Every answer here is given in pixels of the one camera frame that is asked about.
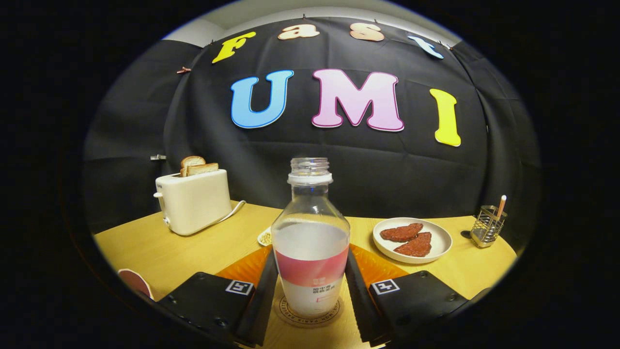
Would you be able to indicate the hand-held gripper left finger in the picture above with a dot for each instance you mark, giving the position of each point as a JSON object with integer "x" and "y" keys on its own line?
{"x": 264, "y": 310}

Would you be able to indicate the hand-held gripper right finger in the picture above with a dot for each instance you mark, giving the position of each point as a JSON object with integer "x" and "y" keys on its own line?
{"x": 359, "y": 305}

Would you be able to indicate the round wooden coaster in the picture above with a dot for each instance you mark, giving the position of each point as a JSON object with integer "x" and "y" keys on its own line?
{"x": 283, "y": 310}

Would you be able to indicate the clear juice bottle pink label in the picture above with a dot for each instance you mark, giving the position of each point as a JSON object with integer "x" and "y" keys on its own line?
{"x": 310, "y": 252}

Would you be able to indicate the white divided snack dish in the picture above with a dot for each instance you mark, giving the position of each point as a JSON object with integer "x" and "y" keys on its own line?
{"x": 265, "y": 237}

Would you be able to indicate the red meat patty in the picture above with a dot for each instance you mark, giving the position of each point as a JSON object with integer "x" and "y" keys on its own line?
{"x": 414, "y": 246}
{"x": 401, "y": 232}

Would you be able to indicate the round white plate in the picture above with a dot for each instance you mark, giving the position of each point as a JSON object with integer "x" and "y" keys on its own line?
{"x": 438, "y": 240}

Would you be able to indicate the cream white toaster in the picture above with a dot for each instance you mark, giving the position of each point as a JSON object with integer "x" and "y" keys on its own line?
{"x": 196, "y": 203}

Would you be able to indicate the black backdrop cloth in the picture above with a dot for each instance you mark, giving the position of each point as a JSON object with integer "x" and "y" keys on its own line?
{"x": 411, "y": 184}

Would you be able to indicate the wooden table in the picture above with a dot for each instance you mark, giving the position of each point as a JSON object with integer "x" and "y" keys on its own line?
{"x": 145, "y": 247}

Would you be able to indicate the toasted bread slice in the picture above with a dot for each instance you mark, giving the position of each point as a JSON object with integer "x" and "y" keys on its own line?
{"x": 203, "y": 168}
{"x": 192, "y": 161}

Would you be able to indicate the orange stick white tip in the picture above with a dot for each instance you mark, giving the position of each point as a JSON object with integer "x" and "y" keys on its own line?
{"x": 501, "y": 206}

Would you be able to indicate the silver cloth clip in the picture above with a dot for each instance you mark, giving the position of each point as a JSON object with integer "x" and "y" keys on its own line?
{"x": 158, "y": 157}

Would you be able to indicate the red cloth clip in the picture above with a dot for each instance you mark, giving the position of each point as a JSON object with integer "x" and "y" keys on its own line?
{"x": 183, "y": 70}

